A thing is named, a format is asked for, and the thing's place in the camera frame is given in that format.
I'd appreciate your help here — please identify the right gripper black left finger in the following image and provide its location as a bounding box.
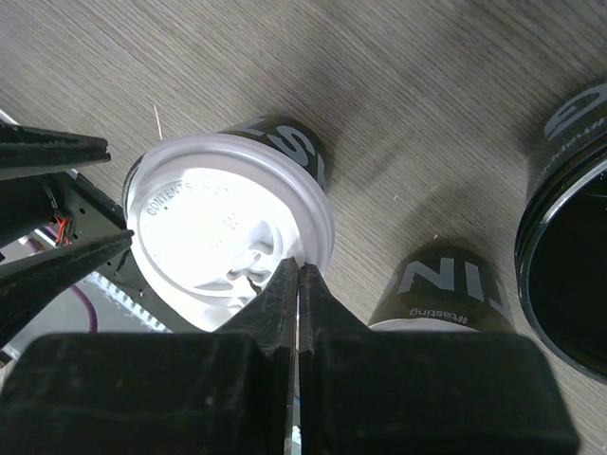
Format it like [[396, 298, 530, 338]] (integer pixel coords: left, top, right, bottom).
[[1, 259, 299, 454]]

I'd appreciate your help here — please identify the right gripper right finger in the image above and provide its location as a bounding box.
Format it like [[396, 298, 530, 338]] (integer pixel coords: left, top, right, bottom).
[[299, 265, 580, 454]]

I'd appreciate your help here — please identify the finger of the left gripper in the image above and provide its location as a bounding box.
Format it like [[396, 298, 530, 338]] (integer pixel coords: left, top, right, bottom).
[[1, 230, 134, 346]]

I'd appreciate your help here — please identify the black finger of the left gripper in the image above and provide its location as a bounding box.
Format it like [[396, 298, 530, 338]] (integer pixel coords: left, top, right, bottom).
[[1, 121, 111, 180]]

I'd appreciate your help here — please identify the white cup lid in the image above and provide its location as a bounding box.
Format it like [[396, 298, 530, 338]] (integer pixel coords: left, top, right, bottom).
[[126, 134, 335, 332], [369, 318, 475, 332]]

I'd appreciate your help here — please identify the black paper coffee cup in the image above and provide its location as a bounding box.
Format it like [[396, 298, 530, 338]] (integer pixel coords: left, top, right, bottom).
[[121, 114, 329, 217]]

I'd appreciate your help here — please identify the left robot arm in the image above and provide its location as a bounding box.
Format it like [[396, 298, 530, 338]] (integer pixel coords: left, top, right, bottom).
[[1, 120, 133, 345]]

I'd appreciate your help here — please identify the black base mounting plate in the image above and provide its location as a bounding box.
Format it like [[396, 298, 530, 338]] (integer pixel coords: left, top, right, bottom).
[[53, 171, 198, 333]]

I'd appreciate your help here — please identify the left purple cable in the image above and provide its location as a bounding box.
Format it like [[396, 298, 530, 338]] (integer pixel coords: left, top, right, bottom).
[[23, 236, 101, 336]]

